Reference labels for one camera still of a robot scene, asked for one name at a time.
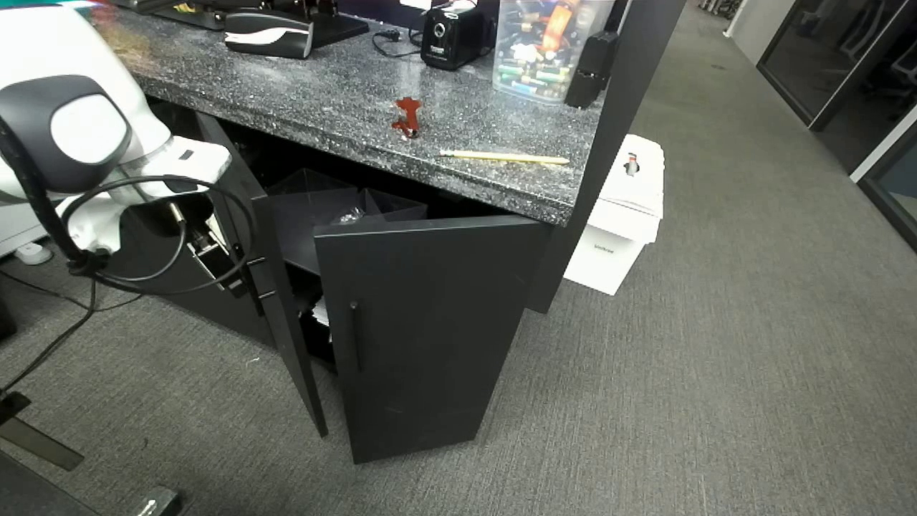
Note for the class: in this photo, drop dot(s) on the colourful printed box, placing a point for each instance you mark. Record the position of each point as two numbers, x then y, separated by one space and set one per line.
545 44

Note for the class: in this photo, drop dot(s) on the black pencil sharpener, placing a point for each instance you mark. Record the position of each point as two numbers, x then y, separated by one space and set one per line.
455 36

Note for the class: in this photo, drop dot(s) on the white waste bin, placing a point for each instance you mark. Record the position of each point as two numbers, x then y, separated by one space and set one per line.
620 220

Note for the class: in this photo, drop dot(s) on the black cabinet with granite top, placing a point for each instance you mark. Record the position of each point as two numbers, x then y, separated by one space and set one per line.
317 88

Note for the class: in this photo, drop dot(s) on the small red figurine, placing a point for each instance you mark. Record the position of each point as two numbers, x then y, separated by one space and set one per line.
408 117

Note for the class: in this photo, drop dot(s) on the yellow wooden stick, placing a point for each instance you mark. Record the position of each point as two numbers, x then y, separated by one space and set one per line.
507 158

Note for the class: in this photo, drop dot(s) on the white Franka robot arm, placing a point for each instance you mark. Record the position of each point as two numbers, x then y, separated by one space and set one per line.
87 124

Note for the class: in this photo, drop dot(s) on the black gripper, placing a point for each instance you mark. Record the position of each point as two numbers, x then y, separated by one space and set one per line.
204 239

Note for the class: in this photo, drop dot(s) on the black white stapler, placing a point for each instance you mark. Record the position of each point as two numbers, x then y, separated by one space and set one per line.
267 36

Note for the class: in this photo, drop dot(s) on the black flat handheld device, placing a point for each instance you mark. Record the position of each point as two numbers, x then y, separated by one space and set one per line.
591 69

